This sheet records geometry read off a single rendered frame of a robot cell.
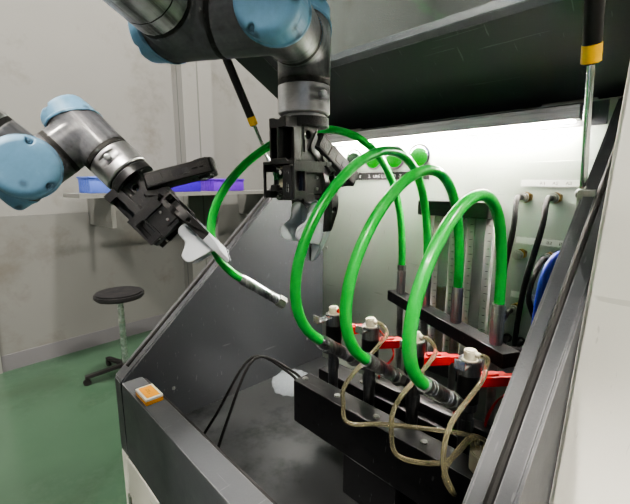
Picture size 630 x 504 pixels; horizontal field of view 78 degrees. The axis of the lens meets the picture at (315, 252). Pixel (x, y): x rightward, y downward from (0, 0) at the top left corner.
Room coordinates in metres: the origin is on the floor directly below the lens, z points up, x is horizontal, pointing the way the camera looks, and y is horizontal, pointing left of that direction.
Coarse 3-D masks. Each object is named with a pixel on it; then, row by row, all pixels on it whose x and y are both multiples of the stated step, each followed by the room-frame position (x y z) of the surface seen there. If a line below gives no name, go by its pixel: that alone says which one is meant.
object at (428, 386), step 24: (480, 192) 0.44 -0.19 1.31; (456, 216) 0.40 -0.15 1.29; (432, 240) 0.39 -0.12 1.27; (504, 240) 0.50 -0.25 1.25; (432, 264) 0.37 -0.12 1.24; (504, 264) 0.51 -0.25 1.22; (504, 288) 0.51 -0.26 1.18; (408, 312) 0.36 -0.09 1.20; (504, 312) 0.51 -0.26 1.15; (408, 336) 0.35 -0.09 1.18; (408, 360) 0.36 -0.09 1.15; (432, 384) 0.38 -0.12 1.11; (456, 408) 0.42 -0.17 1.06
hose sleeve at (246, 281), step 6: (246, 276) 0.65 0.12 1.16; (240, 282) 0.65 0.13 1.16; (246, 282) 0.65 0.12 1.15; (252, 282) 0.65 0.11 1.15; (252, 288) 0.65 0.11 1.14; (258, 288) 0.66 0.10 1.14; (264, 288) 0.66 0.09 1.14; (264, 294) 0.66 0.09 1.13; (270, 294) 0.66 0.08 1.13; (276, 294) 0.67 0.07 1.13; (270, 300) 0.67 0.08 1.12; (276, 300) 0.67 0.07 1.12
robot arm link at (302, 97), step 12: (288, 84) 0.56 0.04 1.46; (300, 84) 0.55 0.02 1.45; (312, 84) 0.55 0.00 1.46; (324, 84) 0.57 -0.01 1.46; (288, 96) 0.56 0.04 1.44; (300, 96) 0.55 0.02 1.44; (312, 96) 0.55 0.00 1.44; (324, 96) 0.56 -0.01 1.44; (288, 108) 0.56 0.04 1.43; (300, 108) 0.55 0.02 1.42; (312, 108) 0.55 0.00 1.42; (324, 108) 0.57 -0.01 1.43
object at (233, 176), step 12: (324, 132) 0.71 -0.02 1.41; (336, 132) 0.71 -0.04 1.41; (348, 132) 0.72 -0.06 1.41; (264, 144) 0.67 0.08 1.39; (372, 144) 0.74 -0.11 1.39; (252, 156) 0.66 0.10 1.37; (240, 168) 0.65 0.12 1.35; (384, 168) 0.75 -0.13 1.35; (228, 180) 0.64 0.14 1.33; (216, 204) 0.63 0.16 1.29; (396, 204) 0.76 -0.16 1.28; (216, 216) 0.64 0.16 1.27; (396, 216) 0.77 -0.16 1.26; (228, 264) 0.64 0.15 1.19; (240, 276) 0.65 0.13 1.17
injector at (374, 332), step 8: (368, 328) 0.56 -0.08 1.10; (376, 328) 0.56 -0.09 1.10; (368, 336) 0.56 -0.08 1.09; (376, 336) 0.56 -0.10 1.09; (368, 344) 0.56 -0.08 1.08; (376, 344) 0.56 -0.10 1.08; (376, 352) 0.57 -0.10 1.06; (368, 376) 0.57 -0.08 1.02; (368, 384) 0.57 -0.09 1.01; (368, 392) 0.57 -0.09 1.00; (368, 400) 0.57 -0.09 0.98
